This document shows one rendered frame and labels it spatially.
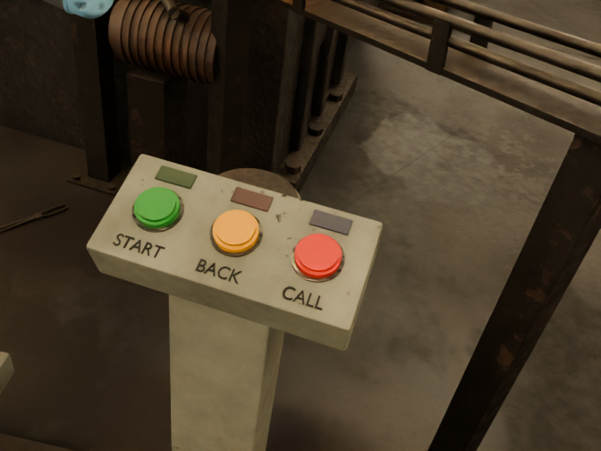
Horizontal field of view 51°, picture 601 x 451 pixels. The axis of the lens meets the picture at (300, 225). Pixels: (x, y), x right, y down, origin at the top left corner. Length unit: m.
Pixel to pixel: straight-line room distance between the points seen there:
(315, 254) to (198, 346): 0.16
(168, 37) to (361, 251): 0.70
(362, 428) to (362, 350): 0.18
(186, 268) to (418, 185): 1.26
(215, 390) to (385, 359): 0.65
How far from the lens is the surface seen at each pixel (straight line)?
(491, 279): 1.52
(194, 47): 1.12
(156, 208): 0.56
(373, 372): 1.24
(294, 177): 1.55
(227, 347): 0.60
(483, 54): 0.69
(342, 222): 0.55
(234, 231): 0.54
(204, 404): 0.69
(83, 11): 0.80
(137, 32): 1.17
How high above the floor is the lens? 0.96
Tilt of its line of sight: 39 degrees down
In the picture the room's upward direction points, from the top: 9 degrees clockwise
